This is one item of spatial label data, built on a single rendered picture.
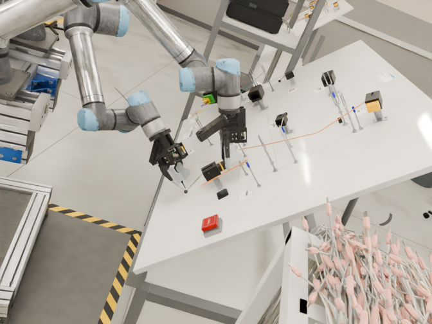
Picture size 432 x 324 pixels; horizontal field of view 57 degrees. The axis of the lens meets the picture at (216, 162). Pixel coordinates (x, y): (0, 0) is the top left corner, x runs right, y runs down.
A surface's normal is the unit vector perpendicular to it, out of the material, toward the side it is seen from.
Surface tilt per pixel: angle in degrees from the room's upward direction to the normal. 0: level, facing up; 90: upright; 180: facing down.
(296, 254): 0
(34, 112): 90
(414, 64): 90
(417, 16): 90
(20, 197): 0
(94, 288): 0
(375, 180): 47
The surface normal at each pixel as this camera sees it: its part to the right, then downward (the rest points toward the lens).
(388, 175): -0.45, -0.79
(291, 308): 0.34, -0.81
